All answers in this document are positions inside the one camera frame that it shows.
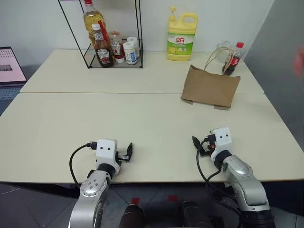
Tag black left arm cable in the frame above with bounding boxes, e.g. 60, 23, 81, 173
69, 141, 98, 189

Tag black wire rack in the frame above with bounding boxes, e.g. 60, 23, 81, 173
57, 0, 144, 69

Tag person's bare hand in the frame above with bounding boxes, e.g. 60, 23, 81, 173
291, 46, 304, 77

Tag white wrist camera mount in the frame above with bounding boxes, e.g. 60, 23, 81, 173
95, 139, 123, 170
210, 127, 232, 164

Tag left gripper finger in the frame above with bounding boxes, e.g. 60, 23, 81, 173
125, 142, 134, 161

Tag cola bottle red cap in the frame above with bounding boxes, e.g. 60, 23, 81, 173
221, 41, 245, 76

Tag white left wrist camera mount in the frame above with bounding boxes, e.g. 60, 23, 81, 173
95, 139, 123, 170

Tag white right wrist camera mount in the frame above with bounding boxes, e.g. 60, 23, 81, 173
210, 127, 232, 164

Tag squeeze ketchup bottle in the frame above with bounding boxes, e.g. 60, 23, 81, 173
108, 30, 125, 64

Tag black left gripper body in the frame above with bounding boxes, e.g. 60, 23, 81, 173
115, 152, 130, 163

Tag open laptop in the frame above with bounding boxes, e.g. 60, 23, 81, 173
0, 46, 28, 117

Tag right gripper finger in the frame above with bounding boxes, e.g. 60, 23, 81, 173
191, 135, 202, 152

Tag yellow detergent bottle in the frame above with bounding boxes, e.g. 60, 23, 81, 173
166, 6, 199, 62

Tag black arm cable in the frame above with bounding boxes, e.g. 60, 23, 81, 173
196, 133, 242, 214
69, 141, 98, 189

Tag white jar blue label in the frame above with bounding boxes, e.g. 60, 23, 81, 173
126, 37, 141, 59
123, 42, 138, 66

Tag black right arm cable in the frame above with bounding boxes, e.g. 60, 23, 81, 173
196, 133, 242, 214

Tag dark rounded shape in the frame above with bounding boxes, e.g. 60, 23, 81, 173
181, 200, 215, 228
118, 204, 144, 228

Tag tall glass ketchup bottle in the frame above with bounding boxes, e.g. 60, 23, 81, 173
91, 23, 115, 68

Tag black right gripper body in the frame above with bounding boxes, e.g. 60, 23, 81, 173
199, 140, 215, 157

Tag cooking oil bottle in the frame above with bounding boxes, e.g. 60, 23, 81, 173
83, 0, 109, 48

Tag clear plastic container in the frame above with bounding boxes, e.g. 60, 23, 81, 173
216, 40, 232, 52

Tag brown paper bag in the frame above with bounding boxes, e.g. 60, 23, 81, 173
180, 47, 241, 111

